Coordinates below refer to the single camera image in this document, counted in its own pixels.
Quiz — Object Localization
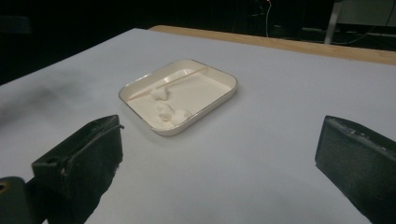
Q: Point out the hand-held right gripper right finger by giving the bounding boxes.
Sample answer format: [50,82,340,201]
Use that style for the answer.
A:
[314,115,396,224]

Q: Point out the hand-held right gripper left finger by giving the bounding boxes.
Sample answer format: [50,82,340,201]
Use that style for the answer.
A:
[31,114,125,224]

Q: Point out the white marshmallow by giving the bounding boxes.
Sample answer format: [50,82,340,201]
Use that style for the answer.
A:
[171,108,193,127]
[155,103,175,122]
[149,86,171,102]

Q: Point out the small white object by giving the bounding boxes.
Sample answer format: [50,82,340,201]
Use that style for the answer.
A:
[127,66,208,103]

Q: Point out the cream rectangular tray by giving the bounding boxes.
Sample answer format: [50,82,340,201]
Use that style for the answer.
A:
[118,58,239,137]

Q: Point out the pale blue table sheet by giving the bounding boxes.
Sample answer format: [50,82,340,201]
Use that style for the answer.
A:
[0,27,396,224]

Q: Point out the wooden table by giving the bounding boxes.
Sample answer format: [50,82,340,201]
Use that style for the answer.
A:
[148,24,396,66]

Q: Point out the white metal stand frame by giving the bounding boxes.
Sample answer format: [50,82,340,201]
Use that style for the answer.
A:
[323,0,396,45]

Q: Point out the white cable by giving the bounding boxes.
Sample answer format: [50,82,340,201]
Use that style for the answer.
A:
[264,0,271,38]

